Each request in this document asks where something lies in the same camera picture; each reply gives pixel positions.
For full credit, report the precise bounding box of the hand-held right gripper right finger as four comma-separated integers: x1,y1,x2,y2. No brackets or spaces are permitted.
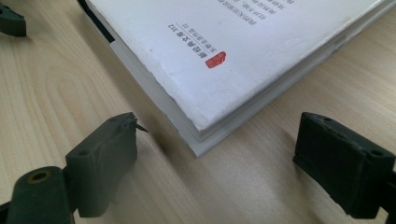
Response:
291,111,396,219

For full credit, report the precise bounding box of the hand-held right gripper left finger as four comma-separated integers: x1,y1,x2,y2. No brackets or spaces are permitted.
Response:
64,112,149,218

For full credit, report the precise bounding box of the white book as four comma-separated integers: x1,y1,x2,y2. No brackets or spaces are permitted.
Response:
77,0,396,158

